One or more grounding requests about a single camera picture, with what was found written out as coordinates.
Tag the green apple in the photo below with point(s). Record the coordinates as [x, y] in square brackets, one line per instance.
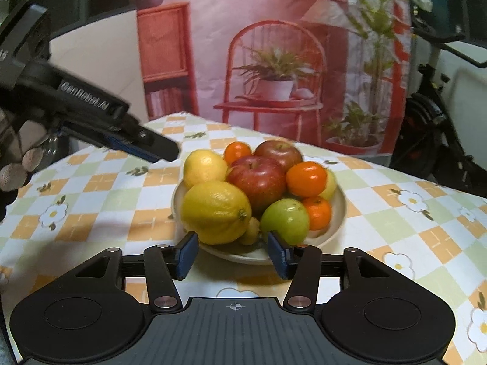
[331, 186]
[285, 218]

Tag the bright red apple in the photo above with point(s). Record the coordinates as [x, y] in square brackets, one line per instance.
[257, 182]

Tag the white cabinet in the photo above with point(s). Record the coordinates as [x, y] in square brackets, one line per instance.
[99, 64]

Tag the small yellow lemon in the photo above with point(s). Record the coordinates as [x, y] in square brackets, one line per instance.
[203, 167]

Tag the small yellow-orange fruit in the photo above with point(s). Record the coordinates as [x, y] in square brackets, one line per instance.
[252, 232]

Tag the black exercise bike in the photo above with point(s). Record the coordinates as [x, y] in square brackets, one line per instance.
[430, 121]

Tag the orange tangerine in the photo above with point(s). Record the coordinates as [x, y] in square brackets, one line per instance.
[236, 152]
[306, 178]
[319, 213]

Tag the person's left hand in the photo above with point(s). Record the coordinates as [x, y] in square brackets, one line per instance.
[15, 152]

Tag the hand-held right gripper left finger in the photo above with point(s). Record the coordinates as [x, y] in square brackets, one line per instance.
[188, 254]

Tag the checked floral tablecloth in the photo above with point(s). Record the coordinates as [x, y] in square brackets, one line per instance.
[380, 216]

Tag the dark red apple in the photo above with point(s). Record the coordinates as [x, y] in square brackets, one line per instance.
[279, 152]

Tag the large yellow lemon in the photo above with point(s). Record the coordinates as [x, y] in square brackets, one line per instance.
[213, 213]

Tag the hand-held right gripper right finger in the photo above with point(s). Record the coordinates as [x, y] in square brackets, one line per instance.
[276, 254]

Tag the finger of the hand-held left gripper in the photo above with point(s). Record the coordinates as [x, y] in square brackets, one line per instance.
[159, 148]
[121, 145]

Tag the beige oval plate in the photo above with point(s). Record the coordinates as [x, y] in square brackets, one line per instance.
[236, 256]

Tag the printed pink backdrop cloth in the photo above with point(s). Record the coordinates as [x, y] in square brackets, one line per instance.
[247, 0]

